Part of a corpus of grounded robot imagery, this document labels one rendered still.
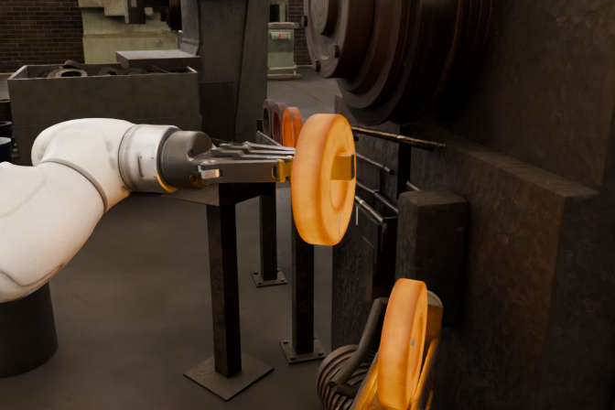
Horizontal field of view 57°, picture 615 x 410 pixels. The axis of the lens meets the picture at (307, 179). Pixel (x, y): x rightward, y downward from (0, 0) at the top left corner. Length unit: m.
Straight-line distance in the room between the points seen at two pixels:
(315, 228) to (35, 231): 0.31
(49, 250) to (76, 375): 1.35
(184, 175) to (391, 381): 0.35
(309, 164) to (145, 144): 0.23
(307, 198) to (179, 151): 0.19
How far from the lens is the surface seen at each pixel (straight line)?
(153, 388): 1.90
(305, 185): 0.61
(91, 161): 0.76
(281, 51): 9.47
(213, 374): 1.91
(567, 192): 0.83
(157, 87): 3.46
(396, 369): 0.68
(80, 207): 0.73
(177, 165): 0.73
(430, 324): 0.82
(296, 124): 1.79
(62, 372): 2.06
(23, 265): 0.69
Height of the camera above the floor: 1.11
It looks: 17 degrees down
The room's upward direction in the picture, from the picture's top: straight up
